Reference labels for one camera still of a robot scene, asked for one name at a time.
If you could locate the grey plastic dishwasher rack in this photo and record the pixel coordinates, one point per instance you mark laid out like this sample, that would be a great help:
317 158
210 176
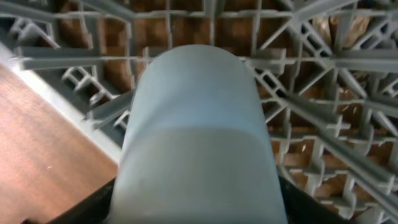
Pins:
326 73

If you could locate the blue plastic cup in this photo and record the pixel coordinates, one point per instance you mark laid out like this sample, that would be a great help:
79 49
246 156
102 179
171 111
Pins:
196 148

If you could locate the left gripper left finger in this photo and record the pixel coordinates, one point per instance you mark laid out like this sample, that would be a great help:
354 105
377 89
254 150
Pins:
91 210

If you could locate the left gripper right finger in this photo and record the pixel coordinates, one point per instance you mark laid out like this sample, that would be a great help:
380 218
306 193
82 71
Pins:
303 209

